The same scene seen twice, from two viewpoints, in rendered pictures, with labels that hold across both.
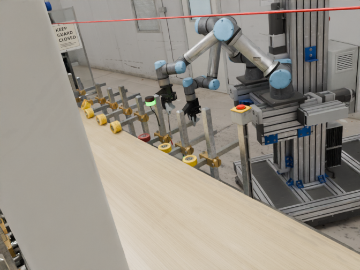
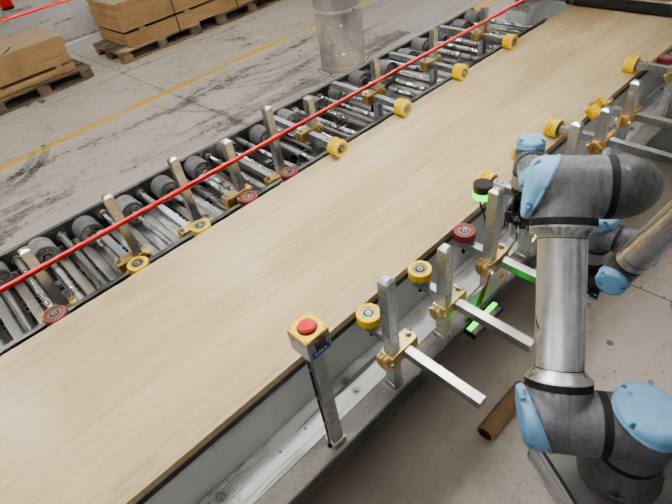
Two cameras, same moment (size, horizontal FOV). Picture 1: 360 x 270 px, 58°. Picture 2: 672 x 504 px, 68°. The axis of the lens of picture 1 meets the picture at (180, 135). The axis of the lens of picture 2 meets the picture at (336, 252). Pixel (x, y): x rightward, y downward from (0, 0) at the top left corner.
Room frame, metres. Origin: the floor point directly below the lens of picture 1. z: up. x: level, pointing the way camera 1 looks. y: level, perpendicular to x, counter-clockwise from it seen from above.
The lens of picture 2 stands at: (1.40, -1.03, 2.08)
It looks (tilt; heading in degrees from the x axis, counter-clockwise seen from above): 42 degrees down; 85
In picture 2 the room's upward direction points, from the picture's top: 10 degrees counter-clockwise
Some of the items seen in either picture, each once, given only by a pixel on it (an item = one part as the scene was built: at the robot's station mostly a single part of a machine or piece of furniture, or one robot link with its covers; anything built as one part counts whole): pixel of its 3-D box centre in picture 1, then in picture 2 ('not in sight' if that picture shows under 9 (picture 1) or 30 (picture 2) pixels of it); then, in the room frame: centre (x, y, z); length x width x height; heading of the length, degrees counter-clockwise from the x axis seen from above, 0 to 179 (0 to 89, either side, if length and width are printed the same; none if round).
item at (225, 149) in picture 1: (217, 154); (418, 359); (1.66, -0.19, 0.84); 0.43 x 0.03 x 0.04; 123
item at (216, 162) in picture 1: (210, 159); (397, 350); (1.61, -0.15, 0.85); 0.13 x 0.06 x 0.05; 33
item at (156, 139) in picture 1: (168, 133); (511, 266); (2.08, 0.08, 0.84); 0.43 x 0.03 x 0.04; 123
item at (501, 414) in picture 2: not in sight; (504, 410); (2.10, -0.01, 0.04); 0.30 x 0.08 x 0.08; 33
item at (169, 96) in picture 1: (167, 93); (521, 204); (2.05, 0.03, 1.15); 0.09 x 0.08 x 0.12; 53
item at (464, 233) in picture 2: (145, 142); (463, 240); (1.98, 0.24, 0.85); 0.08 x 0.08 x 0.11
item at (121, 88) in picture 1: (127, 113); (565, 178); (2.44, 0.38, 0.92); 0.03 x 0.03 x 0.48; 33
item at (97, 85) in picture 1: (103, 107); (621, 134); (2.86, 0.65, 0.87); 0.03 x 0.03 x 0.48; 33
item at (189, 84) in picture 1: (188, 85); (601, 231); (2.21, -0.12, 1.12); 0.09 x 0.08 x 0.11; 124
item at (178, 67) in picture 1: (177, 67); (540, 175); (2.04, -0.06, 1.31); 0.11 x 0.11 x 0.08; 68
